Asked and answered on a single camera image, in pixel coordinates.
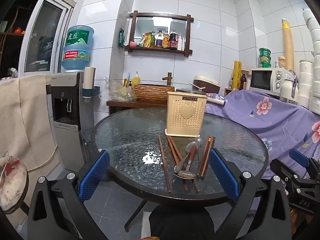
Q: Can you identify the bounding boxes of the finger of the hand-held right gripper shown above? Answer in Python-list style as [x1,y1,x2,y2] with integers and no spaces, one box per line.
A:
[270,158,312,188]
[289,149,320,173]

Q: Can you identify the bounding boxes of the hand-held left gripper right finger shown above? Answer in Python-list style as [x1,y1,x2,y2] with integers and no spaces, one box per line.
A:
[209,148,292,240]

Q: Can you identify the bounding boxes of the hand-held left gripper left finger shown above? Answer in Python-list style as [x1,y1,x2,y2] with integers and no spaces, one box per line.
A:
[27,149,110,240]

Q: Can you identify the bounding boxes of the wooden handled metal spoon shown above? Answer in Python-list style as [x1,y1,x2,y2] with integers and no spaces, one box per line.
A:
[177,144,198,180]

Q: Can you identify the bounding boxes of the beige perforated utensil holder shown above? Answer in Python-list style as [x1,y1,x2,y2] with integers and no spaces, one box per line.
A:
[165,91,208,137]

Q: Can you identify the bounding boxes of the purple floral cloth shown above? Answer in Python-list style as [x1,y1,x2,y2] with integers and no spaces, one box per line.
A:
[205,89,320,213]

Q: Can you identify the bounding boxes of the round glass table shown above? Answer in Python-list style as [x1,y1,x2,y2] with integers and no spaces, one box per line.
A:
[84,107,269,233]

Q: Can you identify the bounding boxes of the grey water dispenser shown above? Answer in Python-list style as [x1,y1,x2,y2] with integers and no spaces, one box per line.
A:
[50,71,92,173]

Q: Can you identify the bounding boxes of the person's dark trouser leg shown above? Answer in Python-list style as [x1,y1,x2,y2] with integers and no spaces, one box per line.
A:
[149,204,215,240]

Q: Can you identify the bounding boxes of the white thermos jug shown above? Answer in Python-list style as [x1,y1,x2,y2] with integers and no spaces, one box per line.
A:
[279,71,300,105]

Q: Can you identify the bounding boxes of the white paper roll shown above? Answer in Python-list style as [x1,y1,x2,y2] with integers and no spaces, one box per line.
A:
[206,97,226,106]

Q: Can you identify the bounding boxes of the stack of white paper rolls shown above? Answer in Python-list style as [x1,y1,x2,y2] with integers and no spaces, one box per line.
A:
[299,8,320,117]

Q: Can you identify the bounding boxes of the wooden counter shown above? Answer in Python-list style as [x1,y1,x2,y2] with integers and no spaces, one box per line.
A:
[106,97,168,115]

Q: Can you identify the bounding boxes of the teal cup holder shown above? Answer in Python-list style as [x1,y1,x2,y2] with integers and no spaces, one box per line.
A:
[82,86,100,103]

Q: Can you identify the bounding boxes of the round cushioned stool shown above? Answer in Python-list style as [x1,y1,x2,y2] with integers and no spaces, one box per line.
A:
[0,155,30,215]

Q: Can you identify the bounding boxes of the clear plastic bag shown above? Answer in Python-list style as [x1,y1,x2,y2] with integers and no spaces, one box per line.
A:
[100,79,137,102]

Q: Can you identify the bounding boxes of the white microwave oven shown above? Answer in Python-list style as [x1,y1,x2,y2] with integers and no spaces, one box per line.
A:
[249,67,293,96]

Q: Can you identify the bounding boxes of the beige cloth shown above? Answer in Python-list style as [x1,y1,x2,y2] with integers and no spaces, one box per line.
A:
[0,74,59,172]

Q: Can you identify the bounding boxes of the brown white rice cooker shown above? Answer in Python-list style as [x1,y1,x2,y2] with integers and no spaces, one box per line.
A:
[189,75,221,96]

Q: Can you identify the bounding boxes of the toothbrush cup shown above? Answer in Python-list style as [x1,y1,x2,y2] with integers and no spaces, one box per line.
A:
[122,72,132,88]

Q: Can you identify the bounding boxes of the woven basket sink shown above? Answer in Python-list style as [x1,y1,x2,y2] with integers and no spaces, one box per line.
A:
[134,84,175,102]

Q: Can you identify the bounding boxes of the yellow wrap roll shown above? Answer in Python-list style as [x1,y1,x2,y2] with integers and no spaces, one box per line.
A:
[233,60,242,90]

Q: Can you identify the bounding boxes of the yellow soap dispenser bottle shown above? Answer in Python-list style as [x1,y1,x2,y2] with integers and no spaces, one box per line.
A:
[131,71,141,89]

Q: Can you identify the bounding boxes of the green instant noodle cups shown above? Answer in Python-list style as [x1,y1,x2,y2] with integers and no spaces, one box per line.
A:
[258,47,272,68]

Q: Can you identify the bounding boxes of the tall beige cup sleeve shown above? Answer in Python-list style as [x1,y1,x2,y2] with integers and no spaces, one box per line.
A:
[281,19,295,72]

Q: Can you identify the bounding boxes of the blue water jug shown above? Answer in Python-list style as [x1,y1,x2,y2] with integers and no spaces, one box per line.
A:
[61,25,95,72]

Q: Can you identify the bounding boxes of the green hanging packet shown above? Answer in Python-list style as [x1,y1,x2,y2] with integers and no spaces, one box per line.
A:
[118,27,126,49]

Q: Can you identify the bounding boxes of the yellow seasoning packets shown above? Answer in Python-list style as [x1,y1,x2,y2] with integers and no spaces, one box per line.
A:
[138,34,150,48]

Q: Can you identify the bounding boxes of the dark soy sauce bottle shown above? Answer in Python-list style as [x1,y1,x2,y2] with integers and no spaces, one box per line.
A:
[169,29,178,50]

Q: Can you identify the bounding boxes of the sliding glass window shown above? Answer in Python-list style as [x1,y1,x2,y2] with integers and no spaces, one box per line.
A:
[19,0,75,75]

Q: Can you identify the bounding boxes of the dark wooden shelf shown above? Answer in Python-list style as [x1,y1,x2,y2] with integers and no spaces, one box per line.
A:
[0,0,38,80]

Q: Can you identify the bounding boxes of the wooden framed mirror shelf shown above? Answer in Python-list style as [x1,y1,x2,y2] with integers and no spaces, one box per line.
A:
[124,10,195,57]

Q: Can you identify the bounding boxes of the white power cable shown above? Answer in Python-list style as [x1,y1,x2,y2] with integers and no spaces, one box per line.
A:
[27,144,57,172]

